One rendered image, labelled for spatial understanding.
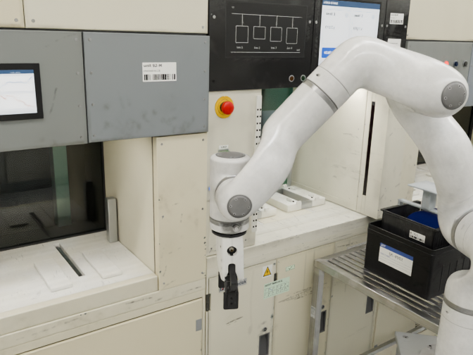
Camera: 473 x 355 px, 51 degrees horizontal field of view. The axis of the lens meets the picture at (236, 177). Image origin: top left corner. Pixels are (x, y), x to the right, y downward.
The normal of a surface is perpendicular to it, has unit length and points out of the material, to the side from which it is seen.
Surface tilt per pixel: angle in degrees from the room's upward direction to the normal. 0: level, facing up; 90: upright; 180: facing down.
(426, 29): 90
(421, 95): 89
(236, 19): 90
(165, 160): 90
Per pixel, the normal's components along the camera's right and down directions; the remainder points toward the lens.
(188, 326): 0.57, 0.24
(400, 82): -0.51, 0.12
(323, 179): -0.82, 0.14
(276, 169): 0.54, -0.11
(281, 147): 0.62, -0.34
